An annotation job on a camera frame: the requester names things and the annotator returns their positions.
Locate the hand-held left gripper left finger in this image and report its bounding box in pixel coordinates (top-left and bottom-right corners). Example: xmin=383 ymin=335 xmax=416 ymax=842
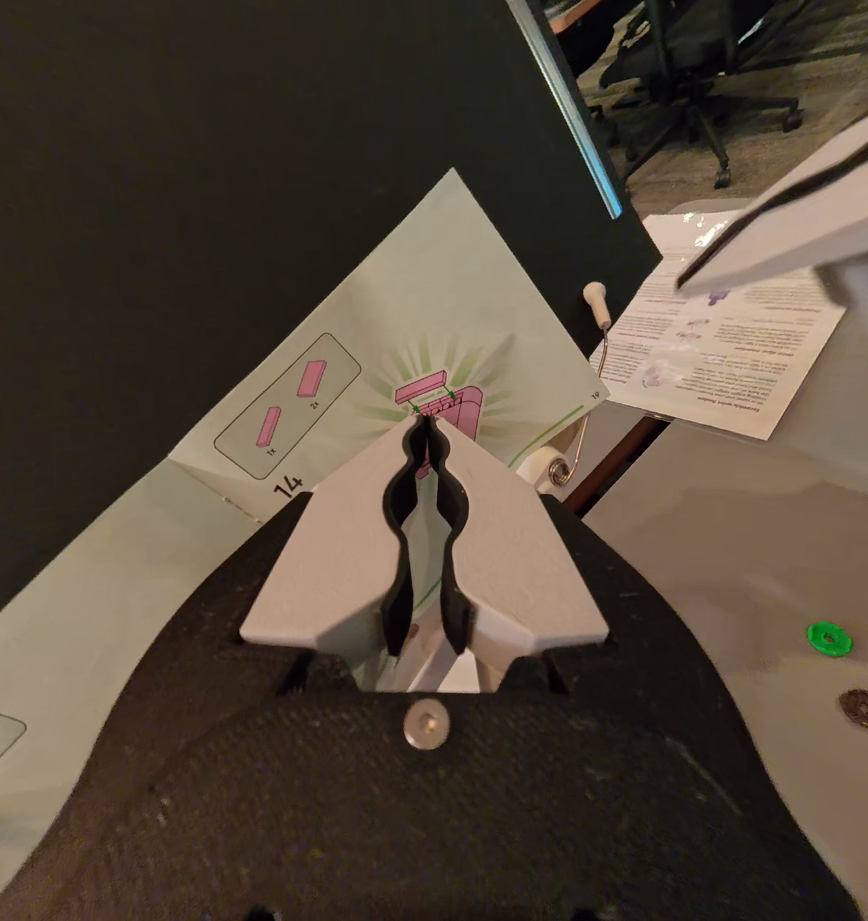
xmin=240 ymin=416 xmax=429 ymax=659

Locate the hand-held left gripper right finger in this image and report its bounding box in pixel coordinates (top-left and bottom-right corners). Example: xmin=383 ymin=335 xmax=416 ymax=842
xmin=427 ymin=421 xmax=610 ymax=695

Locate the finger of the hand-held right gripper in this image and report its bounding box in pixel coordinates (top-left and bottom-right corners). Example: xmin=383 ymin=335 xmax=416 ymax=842
xmin=675 ymin=151 xmax=868 ymax=341
xmin=692 ymin=106 xmax=868 ymax=271

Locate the white book stand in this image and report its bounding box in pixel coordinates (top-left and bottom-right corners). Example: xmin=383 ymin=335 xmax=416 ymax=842
xmin=365 ymin=282 xmax=612 ymax=693

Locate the brick instruction booklet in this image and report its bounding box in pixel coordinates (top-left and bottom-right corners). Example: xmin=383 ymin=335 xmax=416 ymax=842
xmin=0 ymin=167 xmax=611 ymax=911

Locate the printed paper sheet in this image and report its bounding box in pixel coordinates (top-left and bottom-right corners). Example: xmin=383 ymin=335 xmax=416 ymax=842
xmin=588 ymin=212 xmax=848 ymax=441

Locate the black office chair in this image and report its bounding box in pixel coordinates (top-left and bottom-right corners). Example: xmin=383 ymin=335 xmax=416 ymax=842
xmin=596 ymin=0 xmax=802 ymax=188

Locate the cluster of green leaf pieces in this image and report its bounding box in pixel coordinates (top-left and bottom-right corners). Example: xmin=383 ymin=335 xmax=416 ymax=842
xmin=807 ymin=568 xmax=868 ymax=659

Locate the wooden office desk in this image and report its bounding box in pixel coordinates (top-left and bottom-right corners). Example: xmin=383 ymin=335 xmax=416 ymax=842
xmin=549 ymin=0 xmax=600 ymax=33

